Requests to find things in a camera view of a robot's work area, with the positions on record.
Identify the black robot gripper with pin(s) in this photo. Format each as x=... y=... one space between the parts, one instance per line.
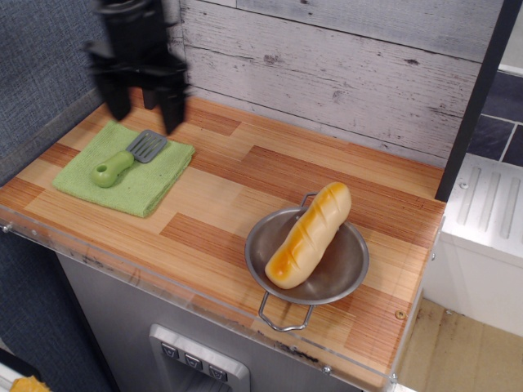
x=134 y=53

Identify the green handled grey toy spatula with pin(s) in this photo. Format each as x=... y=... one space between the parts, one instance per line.
x=143 y=149

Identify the green folded cloth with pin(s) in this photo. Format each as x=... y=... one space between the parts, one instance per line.
x=139 y=189

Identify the grey toy fridge cabinet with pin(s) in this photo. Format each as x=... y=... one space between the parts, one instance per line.
x=120 y=316

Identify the toy bread loaf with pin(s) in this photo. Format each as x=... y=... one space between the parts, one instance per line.
x=307 y=241

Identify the silver dispenser button panel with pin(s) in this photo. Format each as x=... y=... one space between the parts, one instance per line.
x=186 y=365

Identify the yellow object at corner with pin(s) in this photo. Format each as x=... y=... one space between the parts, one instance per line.
x=28 y=384

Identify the white toy sink unit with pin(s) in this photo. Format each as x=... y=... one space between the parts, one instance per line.
x=476 y=265

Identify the black left frame post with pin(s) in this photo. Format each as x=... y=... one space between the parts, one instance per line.
x=150 y=100

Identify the black frame post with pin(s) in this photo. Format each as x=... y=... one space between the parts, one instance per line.
x=489 y=67
x=150 y=100

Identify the metal bowl with wire handles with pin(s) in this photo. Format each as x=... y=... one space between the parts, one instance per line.
x=342 y=269

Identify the black right frame post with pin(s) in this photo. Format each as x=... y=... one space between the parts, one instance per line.
x=489 y=67

